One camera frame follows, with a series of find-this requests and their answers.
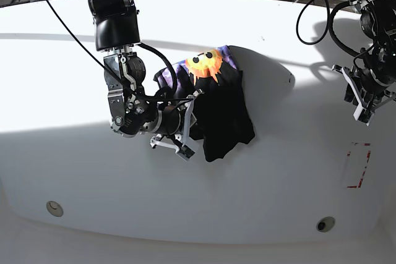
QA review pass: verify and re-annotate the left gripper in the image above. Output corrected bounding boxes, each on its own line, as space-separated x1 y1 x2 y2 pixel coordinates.
332 64 395 126

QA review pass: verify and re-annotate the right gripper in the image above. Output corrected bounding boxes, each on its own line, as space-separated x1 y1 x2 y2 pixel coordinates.
150 89 204 161

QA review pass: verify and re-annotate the black t-shirt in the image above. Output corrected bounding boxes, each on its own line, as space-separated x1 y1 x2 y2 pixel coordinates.
153 45 257 163

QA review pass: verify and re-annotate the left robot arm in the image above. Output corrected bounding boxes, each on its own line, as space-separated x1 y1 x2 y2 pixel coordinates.
329 0 395 125

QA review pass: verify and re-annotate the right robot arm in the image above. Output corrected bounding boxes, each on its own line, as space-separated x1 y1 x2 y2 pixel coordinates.
88 0 200 161

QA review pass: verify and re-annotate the red tape rectangle marking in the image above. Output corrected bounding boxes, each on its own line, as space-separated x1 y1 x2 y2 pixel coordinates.
342 142 371 189

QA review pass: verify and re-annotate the right round table grommet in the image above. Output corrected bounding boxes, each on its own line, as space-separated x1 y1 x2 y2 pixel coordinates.
316 216 335 232

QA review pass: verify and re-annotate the round table grommet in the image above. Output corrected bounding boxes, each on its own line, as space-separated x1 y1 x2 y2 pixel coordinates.
316 216 335 232
46 201 64 218

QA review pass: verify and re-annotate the left round table grommet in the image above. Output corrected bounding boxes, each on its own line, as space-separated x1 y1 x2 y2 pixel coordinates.
46 201 64 218

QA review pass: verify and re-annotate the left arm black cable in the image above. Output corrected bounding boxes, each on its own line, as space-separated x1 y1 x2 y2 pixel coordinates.
296 0 369 57

